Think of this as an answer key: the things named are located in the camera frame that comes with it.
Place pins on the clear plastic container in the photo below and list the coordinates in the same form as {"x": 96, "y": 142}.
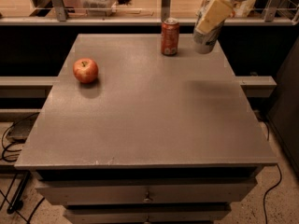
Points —
{"x": 101, "y": 8}

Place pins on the red apple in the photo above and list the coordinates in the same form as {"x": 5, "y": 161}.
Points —
{"x": 85, "y": 70}

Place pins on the red coke can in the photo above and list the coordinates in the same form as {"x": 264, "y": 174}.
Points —
{"x": 170, "y": 35}

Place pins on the grey power adapter box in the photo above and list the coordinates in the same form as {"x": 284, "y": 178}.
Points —
{"x": 20, "y": 130}

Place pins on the grey drawer cabinet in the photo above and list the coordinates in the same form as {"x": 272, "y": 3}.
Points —
{"x": 179, "y": 128}

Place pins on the printed snack bag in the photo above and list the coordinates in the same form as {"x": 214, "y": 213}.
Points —
{"x": 241, "y": 8}

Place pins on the grey metal shelf rail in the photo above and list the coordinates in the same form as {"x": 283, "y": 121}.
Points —
{"x": 140, "y": 12}

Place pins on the dark cabinet at right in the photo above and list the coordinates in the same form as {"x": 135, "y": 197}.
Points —
{"x": 284, "y": 111}

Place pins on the white 7up can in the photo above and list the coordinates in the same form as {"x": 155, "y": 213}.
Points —
{"x": 205, "y": 43}

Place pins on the metal drawer knob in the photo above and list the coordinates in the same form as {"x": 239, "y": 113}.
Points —
{"x": 147, "y": 199}

